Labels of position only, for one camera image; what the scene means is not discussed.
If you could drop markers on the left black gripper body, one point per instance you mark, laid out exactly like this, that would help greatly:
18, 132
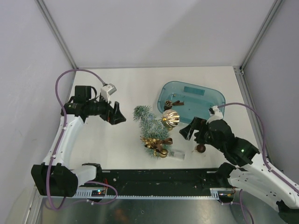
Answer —
105, 114

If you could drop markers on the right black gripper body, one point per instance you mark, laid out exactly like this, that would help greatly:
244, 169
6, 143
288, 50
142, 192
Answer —
203, 136

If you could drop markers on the dark brown ball ornament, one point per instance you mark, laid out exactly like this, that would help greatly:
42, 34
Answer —
200, 148

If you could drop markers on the teal plastic container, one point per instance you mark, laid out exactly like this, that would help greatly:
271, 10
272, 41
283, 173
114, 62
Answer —
197, 100

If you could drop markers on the small frosted christmas tree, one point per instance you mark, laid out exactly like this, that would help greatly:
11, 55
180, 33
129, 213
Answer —
151, 127

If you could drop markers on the gold striped bauble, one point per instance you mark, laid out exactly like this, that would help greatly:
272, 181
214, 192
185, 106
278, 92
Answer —
170, 119

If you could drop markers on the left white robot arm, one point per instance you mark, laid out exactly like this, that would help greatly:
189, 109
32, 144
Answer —
54, 176

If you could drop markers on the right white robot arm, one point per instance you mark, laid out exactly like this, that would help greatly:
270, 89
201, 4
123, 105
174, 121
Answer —
251, 173

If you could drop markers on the dark brown ornament piece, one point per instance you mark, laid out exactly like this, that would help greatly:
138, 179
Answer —
177, 103

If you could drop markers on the small pine cone ornament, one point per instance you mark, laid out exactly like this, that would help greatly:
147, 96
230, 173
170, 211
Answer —
168, 104

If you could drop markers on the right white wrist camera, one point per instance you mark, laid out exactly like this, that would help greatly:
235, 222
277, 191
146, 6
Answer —
215, 114

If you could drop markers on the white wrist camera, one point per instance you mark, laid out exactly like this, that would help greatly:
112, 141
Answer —
215, 114
106, 91

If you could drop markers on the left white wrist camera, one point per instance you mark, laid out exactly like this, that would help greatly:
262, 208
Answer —
106, 91

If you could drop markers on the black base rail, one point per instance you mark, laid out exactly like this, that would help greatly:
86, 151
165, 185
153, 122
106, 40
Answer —
167, 182

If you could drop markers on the grey slotted cable duct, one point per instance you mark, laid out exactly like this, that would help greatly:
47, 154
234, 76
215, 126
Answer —
212, 194

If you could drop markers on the left aluminium corner post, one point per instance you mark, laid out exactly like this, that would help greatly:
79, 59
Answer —
55, 31

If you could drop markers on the aluminium corner post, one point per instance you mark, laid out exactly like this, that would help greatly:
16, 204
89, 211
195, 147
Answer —
269, 19
55, 31

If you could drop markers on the right aluminium corner post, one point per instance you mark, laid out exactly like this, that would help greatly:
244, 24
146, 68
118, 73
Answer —
269, 19

